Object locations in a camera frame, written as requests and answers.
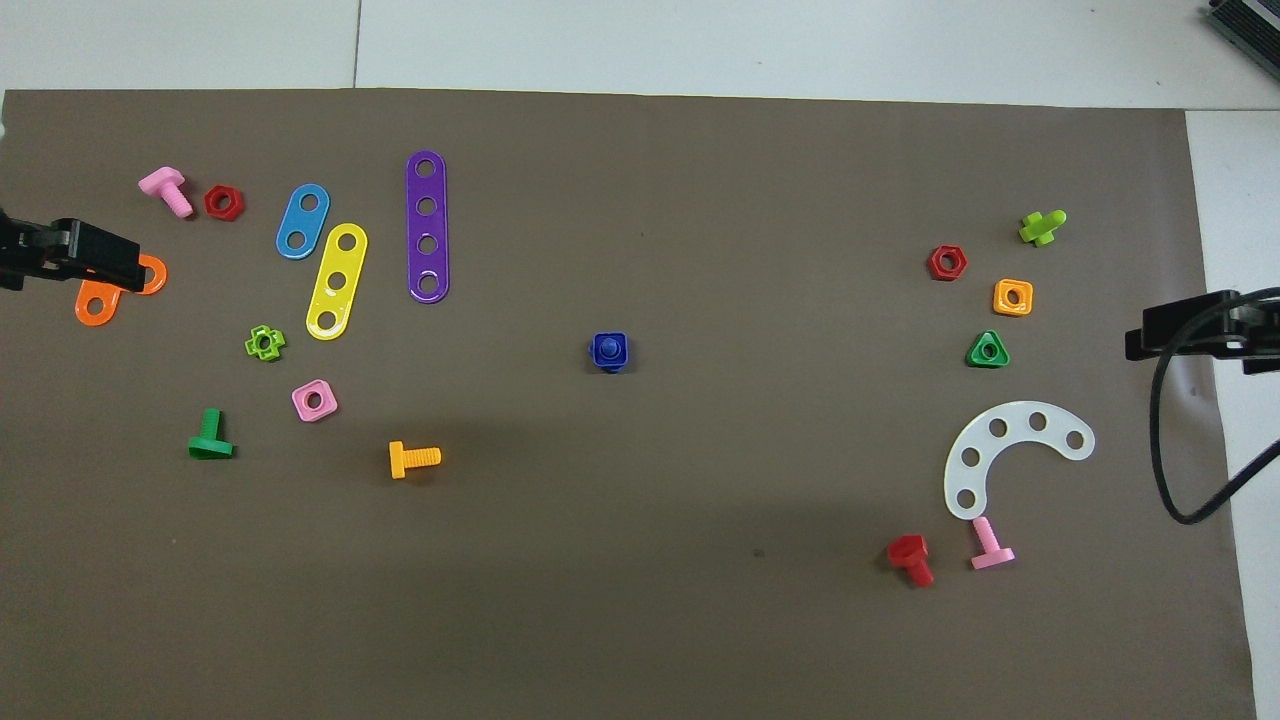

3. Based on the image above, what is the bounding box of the white curved perforated strip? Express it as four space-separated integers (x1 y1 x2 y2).
943 401 1097 521

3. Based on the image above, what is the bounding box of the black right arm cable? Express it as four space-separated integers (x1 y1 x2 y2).
1150 290 1280 525

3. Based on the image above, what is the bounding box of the pink toy screw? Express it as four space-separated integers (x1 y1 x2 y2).
970 516 1016 571
138 167 194 219

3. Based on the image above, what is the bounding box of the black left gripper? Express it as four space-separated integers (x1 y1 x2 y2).
0 210 147 293

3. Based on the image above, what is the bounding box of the yellow three-hole strip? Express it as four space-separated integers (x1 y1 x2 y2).
305 222 369 342

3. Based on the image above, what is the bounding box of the blue two-hole strip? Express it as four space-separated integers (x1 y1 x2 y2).
275 183 331 261

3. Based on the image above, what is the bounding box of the red toy screw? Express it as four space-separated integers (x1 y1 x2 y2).
886 534 936 588

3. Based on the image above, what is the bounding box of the orange toy screw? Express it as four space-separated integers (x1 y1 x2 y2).
388 441 442 480

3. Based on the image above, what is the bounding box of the grey ribbed device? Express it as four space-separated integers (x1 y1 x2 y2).
1205 0 1280 83

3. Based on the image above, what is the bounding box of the purple four-hole strip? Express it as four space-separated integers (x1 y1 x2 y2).
405 150 451 304

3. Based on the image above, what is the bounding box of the brown table mat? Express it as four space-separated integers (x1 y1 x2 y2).
0 88 1259 720

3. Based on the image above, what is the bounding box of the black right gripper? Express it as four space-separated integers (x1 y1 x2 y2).
1124 288 1280 377

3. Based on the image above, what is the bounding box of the green toy screw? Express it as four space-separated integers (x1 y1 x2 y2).
187 408 236 461

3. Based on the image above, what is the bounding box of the orange heart-shaped plate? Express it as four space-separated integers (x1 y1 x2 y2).
75 255 169 328

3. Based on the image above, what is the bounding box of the pink square toy nut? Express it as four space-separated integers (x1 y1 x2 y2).
291 379 339 423

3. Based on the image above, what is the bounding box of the lime cross toy screw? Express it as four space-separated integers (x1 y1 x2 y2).
1018 209 1068 248

